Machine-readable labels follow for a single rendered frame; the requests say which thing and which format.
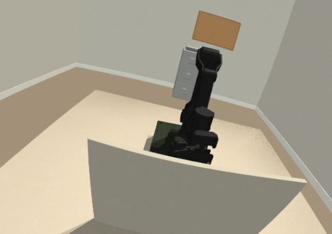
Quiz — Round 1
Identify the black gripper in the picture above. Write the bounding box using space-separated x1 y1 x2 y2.
187 130 219 165

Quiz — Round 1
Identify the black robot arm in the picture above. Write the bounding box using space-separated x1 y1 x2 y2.
167 47 222 160

